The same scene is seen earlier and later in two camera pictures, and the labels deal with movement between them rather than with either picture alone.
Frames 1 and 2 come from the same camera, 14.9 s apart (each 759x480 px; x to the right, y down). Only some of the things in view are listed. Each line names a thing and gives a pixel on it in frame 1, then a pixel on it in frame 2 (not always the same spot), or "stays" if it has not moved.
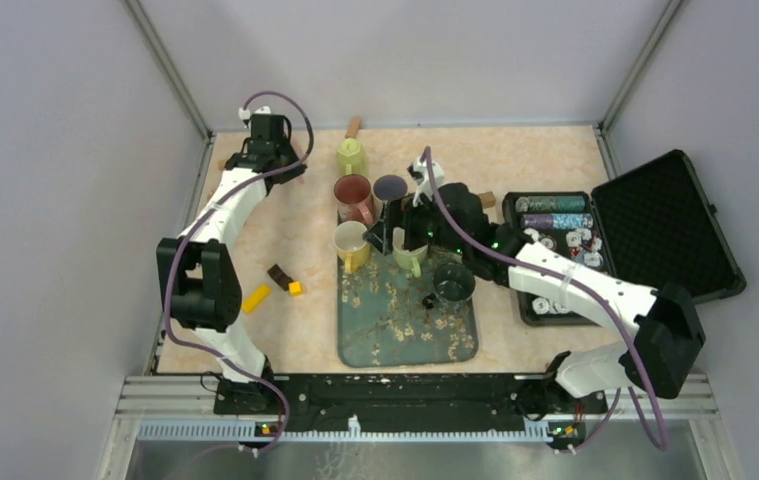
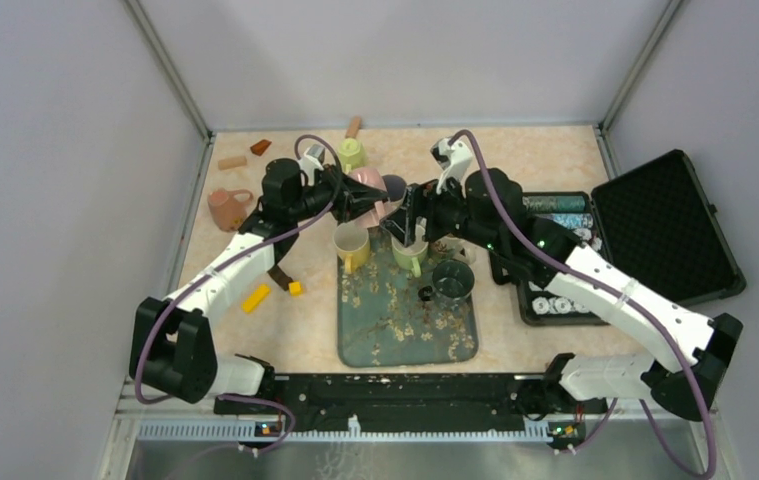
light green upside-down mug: x=410 y=259 stays
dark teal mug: x=453 y=285 stays
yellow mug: x=348 y=238 stays
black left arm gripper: x=291 y=174 to x=356 y=198
